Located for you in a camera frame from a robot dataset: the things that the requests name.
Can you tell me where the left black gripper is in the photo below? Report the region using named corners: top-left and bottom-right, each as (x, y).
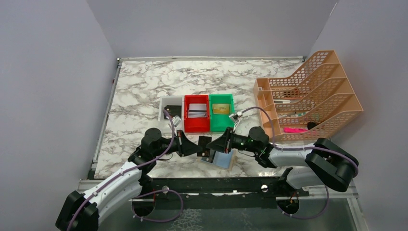
top-left (153, 129), bottom-right (203, 157)

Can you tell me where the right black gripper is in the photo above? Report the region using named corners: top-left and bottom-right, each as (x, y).
top-left (206, 127), bottom-right (260, 154)

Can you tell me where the black VIP credit card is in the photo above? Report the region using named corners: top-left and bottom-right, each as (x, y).
top-left (197, 136), bottom-right (212, 157)

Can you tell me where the beige card holder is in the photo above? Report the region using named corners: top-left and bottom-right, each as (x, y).
top-left (200, 150), bottom-right (236, 171)

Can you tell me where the green plastic bin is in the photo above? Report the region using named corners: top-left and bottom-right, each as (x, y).
top-left (208, 94), bottom-right (235, 132)

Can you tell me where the red plastic bin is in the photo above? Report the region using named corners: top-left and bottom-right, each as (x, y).
top-left (183, 95), bottom-right (210, 133)

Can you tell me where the white plastic bin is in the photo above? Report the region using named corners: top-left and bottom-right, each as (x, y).
top-left (158, 96), bottom-right (184, 133)

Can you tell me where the gold credit card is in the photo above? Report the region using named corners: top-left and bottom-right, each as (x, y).
top-left (212, 103), bottom-right (230, 115)

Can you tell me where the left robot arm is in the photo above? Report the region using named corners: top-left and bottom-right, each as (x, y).
top-left (55, 128), bottom-right (203, 231)

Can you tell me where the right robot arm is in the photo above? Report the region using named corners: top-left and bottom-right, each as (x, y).
top-left (206, 127), bottom-right (358, 196)

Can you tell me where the white card stack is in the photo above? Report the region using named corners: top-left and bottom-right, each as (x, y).
top-left (187, 103), bottom-right (207, 118)

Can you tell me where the pink highlighter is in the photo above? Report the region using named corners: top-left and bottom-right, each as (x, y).
top-left (283, 127), bottom-right (308, 133)

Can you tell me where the green white pen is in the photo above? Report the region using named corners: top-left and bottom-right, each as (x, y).
top-left (287, 112), bottom-right (307, 117)

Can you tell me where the orange mesh file organizer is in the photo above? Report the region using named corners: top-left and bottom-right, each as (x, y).
top-left (253, 50), bottom-right (363, 142)

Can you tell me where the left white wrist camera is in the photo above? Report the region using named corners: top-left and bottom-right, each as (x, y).
top-left (172, 115), bottom-right (182, 127)

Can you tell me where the black mounting rail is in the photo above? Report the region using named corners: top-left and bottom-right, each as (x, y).
top-left (88, 170), bottom-right (310, 218)

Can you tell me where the aluminium frame rail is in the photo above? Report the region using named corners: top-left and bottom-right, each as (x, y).
top-left (77, 177), bottom-right (358, 199)

